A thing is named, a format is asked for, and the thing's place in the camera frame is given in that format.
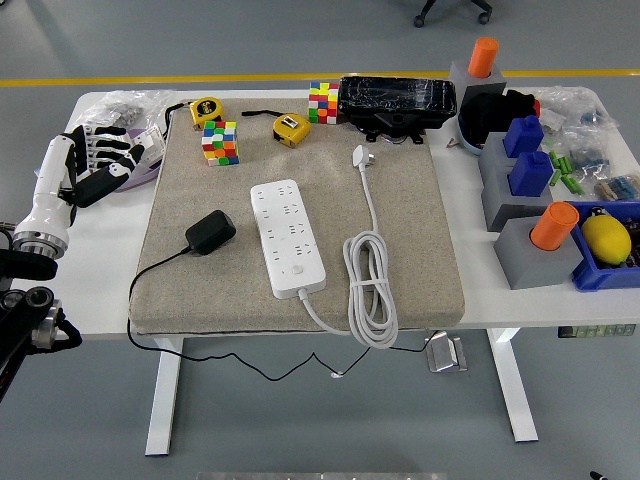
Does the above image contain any grey plastic block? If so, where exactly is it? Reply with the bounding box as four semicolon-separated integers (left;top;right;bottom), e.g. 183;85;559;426
448;59;509;109
493;217;584;291
478;130;521;174
480;159;566;232

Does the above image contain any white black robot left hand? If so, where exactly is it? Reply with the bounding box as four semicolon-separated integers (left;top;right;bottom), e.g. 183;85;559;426
13;124;146;244

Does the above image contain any black office chair base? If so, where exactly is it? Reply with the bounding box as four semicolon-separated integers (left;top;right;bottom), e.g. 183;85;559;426
413;0;494;29

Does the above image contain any clear bag of tan connectors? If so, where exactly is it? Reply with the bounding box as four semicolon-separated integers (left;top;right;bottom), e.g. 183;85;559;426
594;172;640;202

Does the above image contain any grey-brown mat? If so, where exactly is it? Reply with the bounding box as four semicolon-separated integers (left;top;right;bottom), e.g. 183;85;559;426
127;97;467;335

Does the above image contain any clear bag of blue parts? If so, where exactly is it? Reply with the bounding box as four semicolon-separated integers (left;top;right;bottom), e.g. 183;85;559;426
564;124;626;176

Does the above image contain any yellow tape measure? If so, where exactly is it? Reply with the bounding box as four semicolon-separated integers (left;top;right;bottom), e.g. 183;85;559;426
241;108;312;150

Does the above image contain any white wall socket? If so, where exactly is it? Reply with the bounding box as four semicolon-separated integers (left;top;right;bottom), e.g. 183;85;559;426
130;125;166;166

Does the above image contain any blue plastic block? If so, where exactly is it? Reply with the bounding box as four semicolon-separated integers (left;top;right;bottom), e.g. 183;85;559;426
502;115;545;159
508;150;556;198

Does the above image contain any pale blue round dish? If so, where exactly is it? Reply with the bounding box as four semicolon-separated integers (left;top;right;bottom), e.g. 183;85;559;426
457;112;486;157

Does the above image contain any white power strip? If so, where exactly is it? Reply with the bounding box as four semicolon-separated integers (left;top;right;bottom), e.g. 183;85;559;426
249;178;327;300

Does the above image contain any black table control panel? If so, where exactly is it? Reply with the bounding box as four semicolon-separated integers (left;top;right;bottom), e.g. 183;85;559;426
557;324;637;340

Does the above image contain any orange cylinder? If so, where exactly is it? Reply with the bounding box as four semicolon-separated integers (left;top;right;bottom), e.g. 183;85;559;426
530;201;580;252
467;37;500;79

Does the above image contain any black cloth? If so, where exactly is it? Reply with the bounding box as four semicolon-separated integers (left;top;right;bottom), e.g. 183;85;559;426
458;88;539;151

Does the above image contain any yellow lemon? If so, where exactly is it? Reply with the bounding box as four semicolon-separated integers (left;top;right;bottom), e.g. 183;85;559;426
580;214;633;265

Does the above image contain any clear bag of grey parts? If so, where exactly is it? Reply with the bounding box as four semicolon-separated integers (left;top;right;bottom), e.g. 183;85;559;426
84;88;176;131

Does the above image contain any multicolour puzzle cube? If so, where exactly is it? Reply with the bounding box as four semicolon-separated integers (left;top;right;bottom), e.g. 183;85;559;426
307;81;341;125
201;119;242;167

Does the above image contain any blue storage bin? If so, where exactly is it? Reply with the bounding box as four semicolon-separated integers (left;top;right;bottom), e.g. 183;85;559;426
564;199;640;294

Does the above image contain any white table leg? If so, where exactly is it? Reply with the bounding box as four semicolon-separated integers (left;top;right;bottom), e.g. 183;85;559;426
487;328;540;445
144;335;185;457

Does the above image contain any black wrapped device box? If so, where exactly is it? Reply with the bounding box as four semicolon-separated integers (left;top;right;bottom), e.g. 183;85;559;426
337;74;459;146

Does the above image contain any thin black plug cord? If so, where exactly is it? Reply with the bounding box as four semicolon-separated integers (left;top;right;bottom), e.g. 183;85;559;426
125;247;436;382

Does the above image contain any silver metal pedal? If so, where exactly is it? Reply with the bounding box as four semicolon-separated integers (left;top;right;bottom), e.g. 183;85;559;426
424;332;469;374

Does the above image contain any purple oval tray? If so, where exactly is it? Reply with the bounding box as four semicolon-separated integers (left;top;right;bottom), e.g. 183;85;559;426
112;127;166;194

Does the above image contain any clear bag of white parts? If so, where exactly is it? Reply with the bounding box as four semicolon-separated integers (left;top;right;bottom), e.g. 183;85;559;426
537;85;621;134

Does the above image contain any yellow tape measure 5m print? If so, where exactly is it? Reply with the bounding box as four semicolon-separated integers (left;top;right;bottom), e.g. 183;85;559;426
162;96;225;134

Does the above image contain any white power strip cable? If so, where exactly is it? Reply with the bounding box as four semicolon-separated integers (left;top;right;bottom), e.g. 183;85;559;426
297;144;400;349

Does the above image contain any black plug adapter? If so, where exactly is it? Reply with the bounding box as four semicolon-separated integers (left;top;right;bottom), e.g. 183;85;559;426
184;209;237;257

